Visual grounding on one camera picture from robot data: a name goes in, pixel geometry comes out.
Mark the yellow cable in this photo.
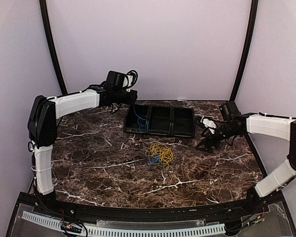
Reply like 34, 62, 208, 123
145, 144, 175, 170

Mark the right black frame post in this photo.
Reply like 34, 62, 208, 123
229, 0, 259, 101

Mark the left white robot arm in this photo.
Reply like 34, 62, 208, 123
27, 70, 138, 196

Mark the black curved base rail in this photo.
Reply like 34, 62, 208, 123
14, 192, 287, 225

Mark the blue cable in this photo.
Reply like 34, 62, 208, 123
145, 153, 163, 165
134, 105, 149, 134

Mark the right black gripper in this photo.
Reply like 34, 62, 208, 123
195, 122, 239, 153

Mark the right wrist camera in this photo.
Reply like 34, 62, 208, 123
195, 116, 217, 134

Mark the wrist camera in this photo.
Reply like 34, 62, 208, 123
195, 116, 217, 134
122, 70, 138, 92

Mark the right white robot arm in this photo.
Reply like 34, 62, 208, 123
195, 101, 296, 214

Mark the black frame post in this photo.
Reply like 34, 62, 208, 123
39, 0, 68, 95
229, 0, 259, 101

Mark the black three-compartment bin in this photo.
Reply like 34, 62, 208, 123
123, 104, 195, 138

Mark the white slotted cable duct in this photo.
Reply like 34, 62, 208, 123
22, 211, 226, 237

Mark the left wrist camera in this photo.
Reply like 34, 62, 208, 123
122, 70, 138, 92

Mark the left black frame post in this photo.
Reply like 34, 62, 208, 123
39, 0, 68, 95

